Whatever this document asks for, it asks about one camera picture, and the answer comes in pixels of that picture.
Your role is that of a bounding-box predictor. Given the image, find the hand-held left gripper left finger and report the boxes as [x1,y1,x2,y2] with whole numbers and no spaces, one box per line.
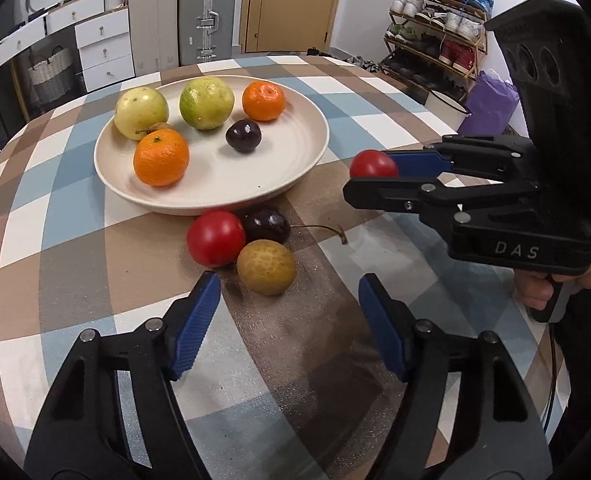
[23,270,222,480]

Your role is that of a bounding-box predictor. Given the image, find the dark red cherry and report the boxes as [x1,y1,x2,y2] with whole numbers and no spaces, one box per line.
[243,209,349,247]

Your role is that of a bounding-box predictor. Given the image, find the red cherry tomato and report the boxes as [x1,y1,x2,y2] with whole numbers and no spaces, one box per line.
[349,149,399,179]
[186,210,247,268]

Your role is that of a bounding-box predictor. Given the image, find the silver suitcase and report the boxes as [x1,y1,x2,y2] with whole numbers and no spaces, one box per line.
[178,0,237,66]

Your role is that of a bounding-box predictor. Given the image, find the person's dark clothing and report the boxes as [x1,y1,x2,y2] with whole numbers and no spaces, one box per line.
[550,280,591,480]

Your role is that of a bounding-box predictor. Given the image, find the wooden shoe rack with shoes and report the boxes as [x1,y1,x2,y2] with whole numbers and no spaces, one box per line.
[386,0,493,101]

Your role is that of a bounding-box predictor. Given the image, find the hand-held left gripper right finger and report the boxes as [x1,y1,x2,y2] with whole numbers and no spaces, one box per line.
[358,273,553,480]

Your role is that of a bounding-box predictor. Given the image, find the cream round plate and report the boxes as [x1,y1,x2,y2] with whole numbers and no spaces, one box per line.
[94,75,330,217]

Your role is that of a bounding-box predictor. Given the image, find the person's right hand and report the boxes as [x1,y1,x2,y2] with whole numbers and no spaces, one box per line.
[515,252,591,311]

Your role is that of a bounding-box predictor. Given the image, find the large orange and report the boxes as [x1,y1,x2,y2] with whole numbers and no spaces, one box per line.
[133,129,190,187]

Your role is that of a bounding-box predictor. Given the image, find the white drawer cabinet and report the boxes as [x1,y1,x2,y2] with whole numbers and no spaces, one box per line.
[0,0,136,93]

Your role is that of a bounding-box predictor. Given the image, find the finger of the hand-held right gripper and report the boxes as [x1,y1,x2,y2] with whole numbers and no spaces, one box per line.
[343,176,541,221]
[383,135,541,186]

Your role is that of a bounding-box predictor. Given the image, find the shoes on floor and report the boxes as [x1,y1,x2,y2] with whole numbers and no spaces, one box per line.
[305,47,391,75]

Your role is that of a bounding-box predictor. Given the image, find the green citrus fruit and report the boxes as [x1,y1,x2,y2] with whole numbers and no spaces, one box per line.
[179,76,235,131]

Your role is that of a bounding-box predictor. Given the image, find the purple bag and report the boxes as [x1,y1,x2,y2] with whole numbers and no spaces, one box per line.
[463,71,519,136]

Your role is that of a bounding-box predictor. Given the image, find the white bucket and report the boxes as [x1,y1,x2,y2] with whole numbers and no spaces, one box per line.
[423,89,471,133]

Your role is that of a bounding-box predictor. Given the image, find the yellow guava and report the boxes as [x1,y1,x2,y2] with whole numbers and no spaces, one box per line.
[114,86,170,141]

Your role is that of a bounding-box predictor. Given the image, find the black cable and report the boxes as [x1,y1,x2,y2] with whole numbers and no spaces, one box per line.
[544,321,560,433]

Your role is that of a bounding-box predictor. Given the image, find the white suitcase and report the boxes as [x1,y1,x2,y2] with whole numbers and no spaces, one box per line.
[128,0,180,73]

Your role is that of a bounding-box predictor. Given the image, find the wooden door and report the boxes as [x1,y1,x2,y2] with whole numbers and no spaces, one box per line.
[238,0,349,53]

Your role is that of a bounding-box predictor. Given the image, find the woven laundry basket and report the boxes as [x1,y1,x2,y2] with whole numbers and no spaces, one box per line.
[28,46,74,103]

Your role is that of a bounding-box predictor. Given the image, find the small orange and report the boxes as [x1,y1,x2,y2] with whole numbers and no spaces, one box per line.
[242,81,286,122]

